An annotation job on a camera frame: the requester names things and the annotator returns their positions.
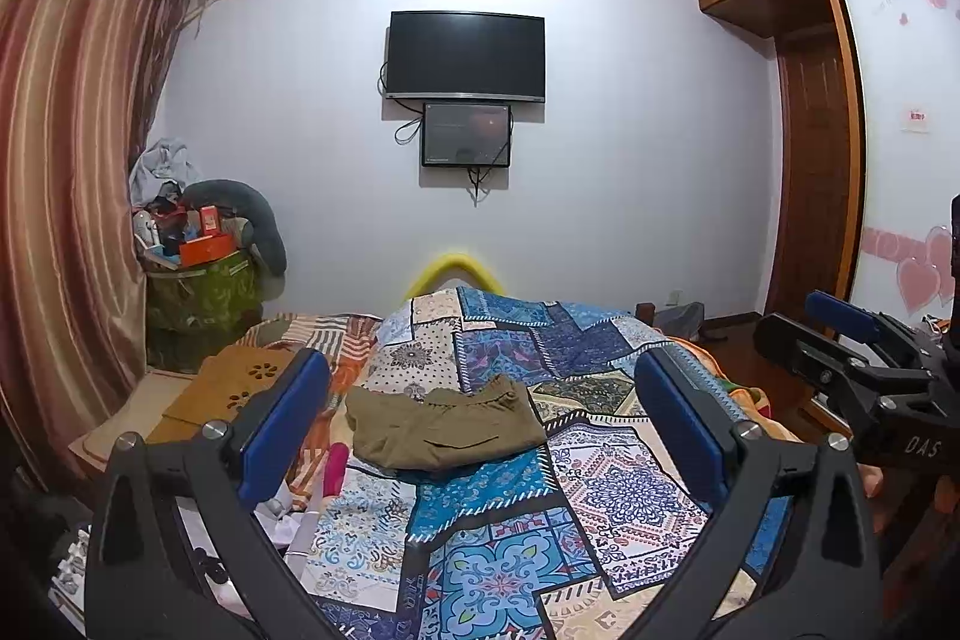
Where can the green storage bag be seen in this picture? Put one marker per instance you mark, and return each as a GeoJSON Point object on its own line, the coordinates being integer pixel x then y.
{"type": "Point", "coordinates": [199, 310]}

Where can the pink toy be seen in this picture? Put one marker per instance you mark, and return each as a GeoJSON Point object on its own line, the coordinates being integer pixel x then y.
{"type": "Point", "coordinates": [335, 467]}

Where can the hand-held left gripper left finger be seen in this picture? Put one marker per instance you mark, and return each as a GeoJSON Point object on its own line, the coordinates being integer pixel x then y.
{"type": "Point", "coordinates": [289, 422]}

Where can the red box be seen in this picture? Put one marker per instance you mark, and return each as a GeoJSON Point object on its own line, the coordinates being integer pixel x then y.
{"type": "Point", "coordinates": [210, 221]}

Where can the dark bag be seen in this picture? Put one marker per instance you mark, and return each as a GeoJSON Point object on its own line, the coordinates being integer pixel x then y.
{"type": "Point", "coordinates": [684, 316]}

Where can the orange box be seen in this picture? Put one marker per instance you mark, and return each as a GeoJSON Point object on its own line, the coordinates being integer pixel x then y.
{"type": "Point", "coordinates": [206, 248]}

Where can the small black wall monitor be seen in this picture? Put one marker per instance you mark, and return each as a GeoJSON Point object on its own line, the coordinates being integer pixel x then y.
{"type": "Point", "coordinates": [465, 134]}

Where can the person's right hand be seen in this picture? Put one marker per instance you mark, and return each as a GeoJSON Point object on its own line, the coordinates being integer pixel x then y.
{"type": "Point", "coordinates": [870, 481]}

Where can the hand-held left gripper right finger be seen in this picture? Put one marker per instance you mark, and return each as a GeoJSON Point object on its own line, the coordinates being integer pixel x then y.
{"type": "Point", "coordinates": [675, 422]}

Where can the yellow curved headboard pad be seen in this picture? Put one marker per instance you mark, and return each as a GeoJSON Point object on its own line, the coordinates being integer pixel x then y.
{"type": "Point", "coordinates": [446, 263]}

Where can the white wardrobe sliding door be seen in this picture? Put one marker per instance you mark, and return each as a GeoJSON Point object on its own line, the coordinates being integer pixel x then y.
{"type": "Point", "coordinates": [900, 85]}

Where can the striped brown curtain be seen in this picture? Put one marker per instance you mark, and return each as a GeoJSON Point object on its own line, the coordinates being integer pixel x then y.
{"type": "Point", "coordinates": [67, 160]}

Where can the orange fleece blanket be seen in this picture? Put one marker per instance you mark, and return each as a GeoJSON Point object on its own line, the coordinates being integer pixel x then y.
{"type": "Point", "coordinates": [739, 396]}

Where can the black wall television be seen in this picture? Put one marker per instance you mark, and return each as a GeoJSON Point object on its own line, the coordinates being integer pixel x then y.
{"type": "Point", "coordinates": [465, 55]}

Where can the grey curved pillow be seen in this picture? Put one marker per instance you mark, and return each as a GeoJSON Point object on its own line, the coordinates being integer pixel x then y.
{"type": "Point", "coordinates": [259, 212]}

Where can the grey crumpled cloth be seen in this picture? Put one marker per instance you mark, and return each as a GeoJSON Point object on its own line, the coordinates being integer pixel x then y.
{"type": "Point", "coordinates": [161, 168]}

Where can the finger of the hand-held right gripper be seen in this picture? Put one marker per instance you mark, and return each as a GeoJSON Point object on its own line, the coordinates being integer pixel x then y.
{"type": "Point", "coordinates": [802, 347]}
{"type": "Point", "coordinates": [844, 314]}

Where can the orange striped sheet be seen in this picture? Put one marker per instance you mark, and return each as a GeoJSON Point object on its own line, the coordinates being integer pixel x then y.
{"type": "Point", "coordinates": [322, 340]}

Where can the wooden bed post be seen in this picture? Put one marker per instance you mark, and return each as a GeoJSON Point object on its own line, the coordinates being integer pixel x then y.
{"type": "Point", "coordinates": [646, 311]}

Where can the wooden lap board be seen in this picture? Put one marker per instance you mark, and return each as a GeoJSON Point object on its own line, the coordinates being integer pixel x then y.
{"type": "Point", "coordinates": [217, 385]}

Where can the pink heart stickers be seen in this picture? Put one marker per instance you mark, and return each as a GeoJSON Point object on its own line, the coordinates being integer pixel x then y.
{"type": "Point", "coordinates": [919, 280]}

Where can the blue patchwork blanket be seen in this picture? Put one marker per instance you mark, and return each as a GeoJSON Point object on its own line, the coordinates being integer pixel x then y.
{"type": "Point", "coordinates": [525, 535]}

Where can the brown wooden door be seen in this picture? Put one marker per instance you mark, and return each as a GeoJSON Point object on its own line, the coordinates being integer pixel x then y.
{"type": "Point", "coordinates": [814, 183]}

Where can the small wardrobe label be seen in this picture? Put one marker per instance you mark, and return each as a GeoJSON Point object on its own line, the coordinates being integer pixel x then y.
{"type": "Point", "coordinates": [916, 120]}

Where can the olive green pants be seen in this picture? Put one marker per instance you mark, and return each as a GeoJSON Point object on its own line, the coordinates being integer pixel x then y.
{"type": "Point", "coordinates": [442, 426]}

